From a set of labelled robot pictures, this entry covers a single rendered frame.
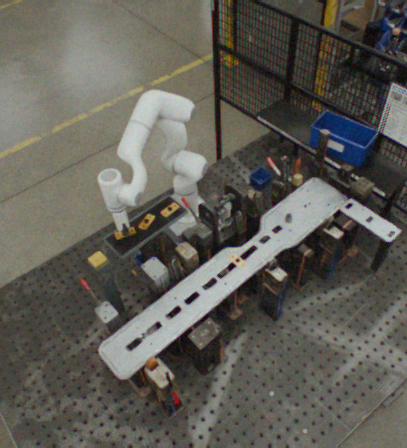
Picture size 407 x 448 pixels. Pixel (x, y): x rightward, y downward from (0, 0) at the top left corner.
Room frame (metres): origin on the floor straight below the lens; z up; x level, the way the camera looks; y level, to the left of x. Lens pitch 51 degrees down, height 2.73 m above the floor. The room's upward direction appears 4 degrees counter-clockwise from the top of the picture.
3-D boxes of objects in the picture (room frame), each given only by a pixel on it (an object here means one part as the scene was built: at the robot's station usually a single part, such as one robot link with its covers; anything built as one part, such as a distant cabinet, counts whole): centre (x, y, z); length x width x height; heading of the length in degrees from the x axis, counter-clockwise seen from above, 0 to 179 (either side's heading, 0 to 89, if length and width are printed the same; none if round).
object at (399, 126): (1.73, -1.01, 1.30); 0.23 x 0.02 x 0.31; 39
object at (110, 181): (1.21, 0.32, 1.49); 0.09 x 0.08 x 0.13; 60
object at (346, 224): (1.36, -0.69, 0.84); 0.11 x 0.10 x 0.28; 39
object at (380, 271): (1.26, -0.87, 0.84); 0.11 x 0.06 x 0.29; 39
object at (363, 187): (1.53, -0.81, 0.88); 0.08 x 0.08 x 0.36; 39
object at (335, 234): (1.27, -0.59, 0.87); 0.12 x 0.09 x 0.35; 39
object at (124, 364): (1.16, -0.14, 1.00); 1.38 x 0.22 x 0.02; 129
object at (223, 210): (1.40, -0.10, 0.94); 0.18 x 0.13 x 0.49; 129
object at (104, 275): (1.13, 0.44, 0.92); 0.08 x 0.08 x 0.44; 39
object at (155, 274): (1.10, 0.21, 0.90); 0.13 x 0.10 x 0.41; 39
